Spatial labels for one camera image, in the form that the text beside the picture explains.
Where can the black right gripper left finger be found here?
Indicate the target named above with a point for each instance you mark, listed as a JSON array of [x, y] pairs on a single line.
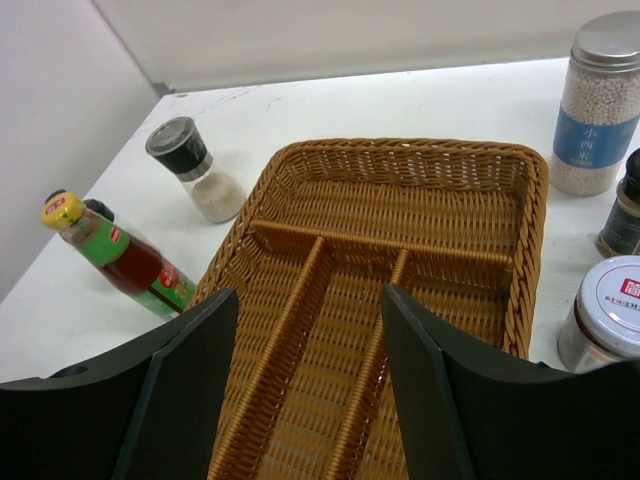
[[147, 409]]

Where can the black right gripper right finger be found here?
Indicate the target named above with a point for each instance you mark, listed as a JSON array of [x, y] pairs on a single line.
[[468, 410]]

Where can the green label sauce bottle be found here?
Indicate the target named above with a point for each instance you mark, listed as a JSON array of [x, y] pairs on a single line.
[[129, 262]]

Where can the tall white pearl jar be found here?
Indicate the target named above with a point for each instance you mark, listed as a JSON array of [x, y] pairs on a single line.
[[599, 109]]

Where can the white lid spice jar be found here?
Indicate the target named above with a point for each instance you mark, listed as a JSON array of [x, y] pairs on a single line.
[[602, 325]]

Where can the brown wicker divided basket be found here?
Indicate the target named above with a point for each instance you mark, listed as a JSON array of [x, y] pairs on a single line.
[[327, 226]]

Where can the small black knob shaker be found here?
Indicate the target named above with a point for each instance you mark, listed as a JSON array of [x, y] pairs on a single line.
[[101, 209]]

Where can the dark pepper spice bottle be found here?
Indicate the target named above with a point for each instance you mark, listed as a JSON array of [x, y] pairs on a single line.
[[620, 234]]

